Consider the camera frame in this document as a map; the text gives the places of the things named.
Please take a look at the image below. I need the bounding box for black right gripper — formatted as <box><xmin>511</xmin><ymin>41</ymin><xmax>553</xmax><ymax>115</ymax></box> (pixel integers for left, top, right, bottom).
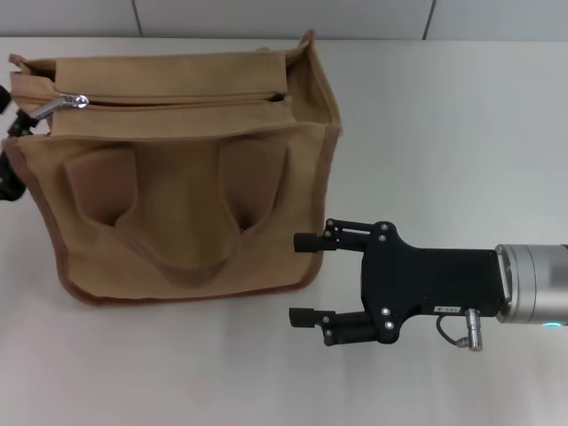
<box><xmin>288</xmin><ymin>217</ymin><xmax>510</xmax><ymax>348</ymax></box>

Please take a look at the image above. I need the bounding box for silver metal zipper pull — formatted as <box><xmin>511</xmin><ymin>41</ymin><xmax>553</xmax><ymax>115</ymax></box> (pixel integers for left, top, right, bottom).
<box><xmin>34</xmin><ymin>93</ymin><xmax>89</xmax><ymax>120</ymax></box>

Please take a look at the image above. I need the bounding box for khaki canvas food bag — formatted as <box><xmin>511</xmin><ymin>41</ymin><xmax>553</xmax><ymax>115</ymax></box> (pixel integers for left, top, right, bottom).
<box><xmin>2</xmin><ymin>29</ymin><xmax>343</xmax><ymax>307</ymax></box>

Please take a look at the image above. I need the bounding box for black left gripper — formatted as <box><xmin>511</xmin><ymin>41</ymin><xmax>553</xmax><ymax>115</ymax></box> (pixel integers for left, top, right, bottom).
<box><xmin>0</xmin><ymin>85</ymin><xmax>35</xmax><ymax>204</ymax></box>

